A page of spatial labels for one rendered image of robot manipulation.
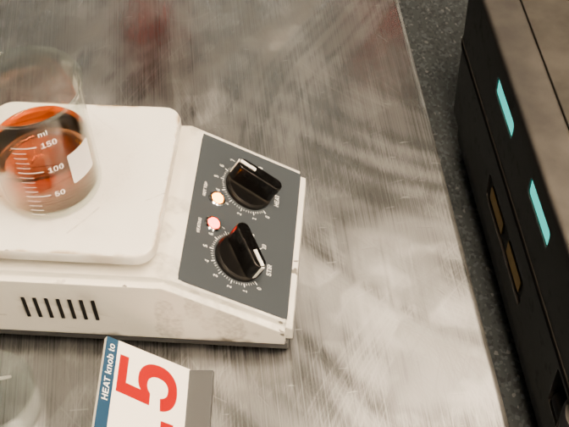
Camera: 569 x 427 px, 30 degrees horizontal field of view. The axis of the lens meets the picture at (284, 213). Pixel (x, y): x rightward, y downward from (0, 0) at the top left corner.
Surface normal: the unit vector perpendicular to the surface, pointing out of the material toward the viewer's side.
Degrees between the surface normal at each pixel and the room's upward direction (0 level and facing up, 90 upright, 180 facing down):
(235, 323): 90
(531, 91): 0
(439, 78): 0
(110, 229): 0
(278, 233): 30
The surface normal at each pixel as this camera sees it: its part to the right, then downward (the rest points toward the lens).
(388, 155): -0.03, -0.63
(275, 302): 0.47, -0.53
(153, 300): -0.08, 0.77
